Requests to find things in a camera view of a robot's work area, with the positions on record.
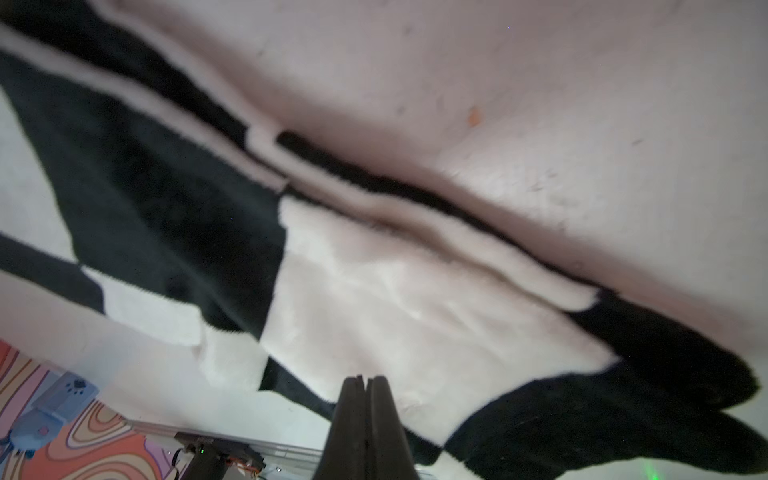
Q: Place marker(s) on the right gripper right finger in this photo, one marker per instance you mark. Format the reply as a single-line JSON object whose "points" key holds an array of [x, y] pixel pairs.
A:
{"points": [[387, 453]]}

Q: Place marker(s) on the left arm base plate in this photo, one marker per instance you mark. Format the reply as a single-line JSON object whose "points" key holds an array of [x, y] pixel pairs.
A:
{"points": [[212, 457]]}

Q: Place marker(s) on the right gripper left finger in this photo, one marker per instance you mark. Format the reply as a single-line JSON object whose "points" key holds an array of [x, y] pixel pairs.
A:
{"points": [[344, 453]]}

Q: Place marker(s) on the black white checkered pillowcase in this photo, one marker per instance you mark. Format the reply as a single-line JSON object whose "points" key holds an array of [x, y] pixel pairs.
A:
{"points": [[158, 198]]}

